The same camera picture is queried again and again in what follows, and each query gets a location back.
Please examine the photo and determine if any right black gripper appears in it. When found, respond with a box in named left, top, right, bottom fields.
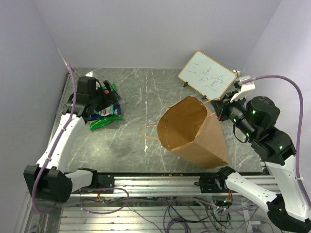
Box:
left=211, top=90, right=257, bottom=139

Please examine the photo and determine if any blue Kettle vinegar chips bag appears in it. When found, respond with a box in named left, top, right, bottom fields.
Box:
left=88, top=102, right=121, bottom=121

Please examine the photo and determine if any green Chuba chips bag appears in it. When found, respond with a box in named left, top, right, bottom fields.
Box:
left=89, top=83, right=123, bottom=132

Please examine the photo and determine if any brown paper bag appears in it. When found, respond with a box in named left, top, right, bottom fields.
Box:
left=155, top=96, right=229, bottom=169

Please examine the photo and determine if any Fox's mint blossom candy bag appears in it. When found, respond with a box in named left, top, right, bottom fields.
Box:
left=96, top=105, right=114, bottom=117

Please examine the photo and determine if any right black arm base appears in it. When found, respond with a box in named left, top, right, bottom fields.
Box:
left=194, top=166, right=236, bottom=193

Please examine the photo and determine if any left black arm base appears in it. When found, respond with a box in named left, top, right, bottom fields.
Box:
left=73, top=174, right=115, bottom=193

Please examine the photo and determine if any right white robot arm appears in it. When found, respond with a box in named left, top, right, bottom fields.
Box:
left=211, top=96, right=311, bottom=233

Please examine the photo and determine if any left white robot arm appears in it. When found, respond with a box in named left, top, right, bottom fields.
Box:
left=23, top=76, right=120, bottom=203

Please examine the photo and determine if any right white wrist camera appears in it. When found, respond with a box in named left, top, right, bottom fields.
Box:
left=230, top=75, right=256, bottom=102

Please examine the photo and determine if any small whiteboard wooden frame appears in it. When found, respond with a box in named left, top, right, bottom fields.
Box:
left=178, top=51, right=237, bottom=100

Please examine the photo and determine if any aluminium frame rail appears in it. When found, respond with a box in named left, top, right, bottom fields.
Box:
left=26, top=176, right=277, bottom=197

